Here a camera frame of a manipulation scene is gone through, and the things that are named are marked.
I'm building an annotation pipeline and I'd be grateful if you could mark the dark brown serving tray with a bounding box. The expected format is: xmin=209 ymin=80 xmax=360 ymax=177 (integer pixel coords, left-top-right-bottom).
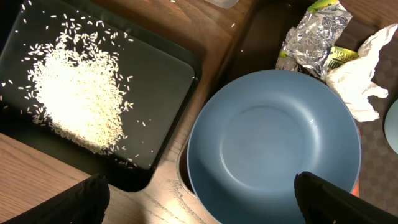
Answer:
xmin=175 ymin=0 xmax=398 ymax=218

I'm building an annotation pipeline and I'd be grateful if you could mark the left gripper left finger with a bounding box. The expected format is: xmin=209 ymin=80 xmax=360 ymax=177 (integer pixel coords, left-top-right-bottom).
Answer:
xmin=4 ymin=174 xmax=110 ymax=224

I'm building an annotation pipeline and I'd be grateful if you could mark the dark blue plate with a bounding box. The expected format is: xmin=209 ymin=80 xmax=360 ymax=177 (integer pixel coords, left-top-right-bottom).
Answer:
xmin=187 ymin=70 xmax=361 ymax=223

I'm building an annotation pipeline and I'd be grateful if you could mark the crumpled foil wrapper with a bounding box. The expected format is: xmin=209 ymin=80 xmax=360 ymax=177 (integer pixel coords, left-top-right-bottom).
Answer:
xmin=275 ymin=0 xmax=353 ymax=80

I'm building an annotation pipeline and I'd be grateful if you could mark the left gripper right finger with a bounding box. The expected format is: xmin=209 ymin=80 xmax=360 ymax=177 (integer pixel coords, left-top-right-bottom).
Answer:
xmin=294 ymin=172 xmax=397 ymax=224

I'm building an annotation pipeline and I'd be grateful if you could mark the light blue bowl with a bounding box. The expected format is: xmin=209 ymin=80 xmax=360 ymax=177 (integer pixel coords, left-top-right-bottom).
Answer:
xmin=384 ymin=100 xmax=398 ymax=154

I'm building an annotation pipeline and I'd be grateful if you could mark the crumpled white tissue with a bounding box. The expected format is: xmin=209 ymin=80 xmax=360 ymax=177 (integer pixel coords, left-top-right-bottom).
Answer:
xmin=325 ymin=24 xmax=397 ymax=122

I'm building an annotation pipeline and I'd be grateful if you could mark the orange carrot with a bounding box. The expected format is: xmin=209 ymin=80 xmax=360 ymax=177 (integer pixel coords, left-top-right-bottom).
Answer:
xmin=351 ymin=179 xmax=359 ymax=197

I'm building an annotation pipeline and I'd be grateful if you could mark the black plastic tray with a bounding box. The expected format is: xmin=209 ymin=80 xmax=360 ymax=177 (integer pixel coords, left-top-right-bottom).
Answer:
xmin=1 ymin=0 xmax=201 ymax=192

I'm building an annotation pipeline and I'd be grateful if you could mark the clear plastic bin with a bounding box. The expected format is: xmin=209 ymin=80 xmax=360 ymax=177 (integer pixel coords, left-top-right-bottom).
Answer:
xmin=206 ymin=0 xmax=239 ymax=9

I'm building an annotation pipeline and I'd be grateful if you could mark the white rice pile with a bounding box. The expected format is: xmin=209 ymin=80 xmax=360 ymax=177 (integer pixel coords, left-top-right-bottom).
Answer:
xmin=0 ymin=0 xmax=156 ymax=170

